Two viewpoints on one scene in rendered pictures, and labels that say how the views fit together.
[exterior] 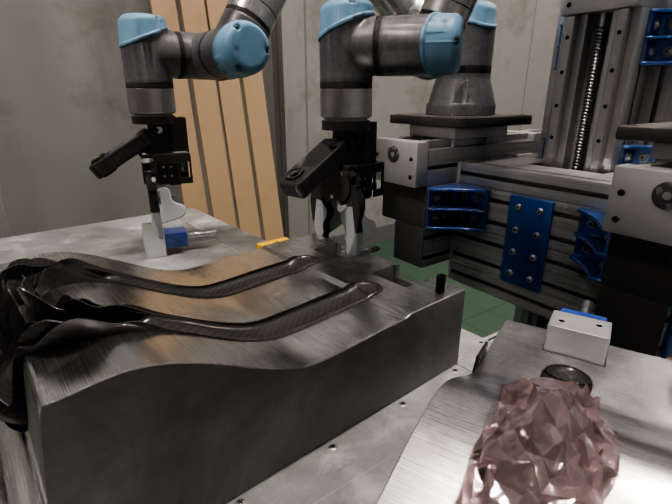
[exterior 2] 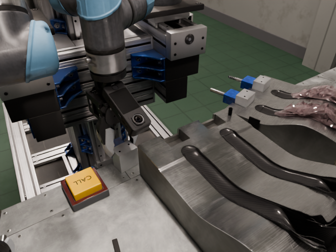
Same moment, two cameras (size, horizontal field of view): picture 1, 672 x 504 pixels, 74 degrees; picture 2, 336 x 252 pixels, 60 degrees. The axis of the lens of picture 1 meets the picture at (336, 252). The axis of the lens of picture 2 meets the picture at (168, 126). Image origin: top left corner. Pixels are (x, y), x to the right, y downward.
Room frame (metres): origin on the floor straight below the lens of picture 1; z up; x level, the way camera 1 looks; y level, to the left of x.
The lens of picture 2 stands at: (0.51, 0.50, 1.30)
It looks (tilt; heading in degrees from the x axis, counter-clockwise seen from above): 37 degrees down; 276
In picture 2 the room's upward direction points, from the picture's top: straight up
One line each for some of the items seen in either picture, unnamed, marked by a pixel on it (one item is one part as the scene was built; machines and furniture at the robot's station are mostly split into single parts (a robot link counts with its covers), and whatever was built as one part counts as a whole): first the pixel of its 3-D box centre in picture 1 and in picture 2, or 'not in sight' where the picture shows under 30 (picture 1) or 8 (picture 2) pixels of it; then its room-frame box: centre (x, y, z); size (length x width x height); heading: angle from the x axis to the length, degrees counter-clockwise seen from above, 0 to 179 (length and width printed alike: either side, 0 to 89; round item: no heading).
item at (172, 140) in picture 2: (339, 263); (174, 143); (0.55, 0.00, 0.87); 0.05 x 0.05 x 0.04; 40
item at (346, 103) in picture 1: (344, 105); (105, 59); (0.69, -0.01, 1.07); 0.08 x 0.08 x 0.05
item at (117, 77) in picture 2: (348, 161); (109, 93); (0.69, -0.02, 0.99); 0.09 x 0.08 x 0.12; 136
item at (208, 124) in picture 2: (400, 289); (210, 127); (0.47, -0.07, 0.87); 0.05 x 0.05 x 0.04; 40
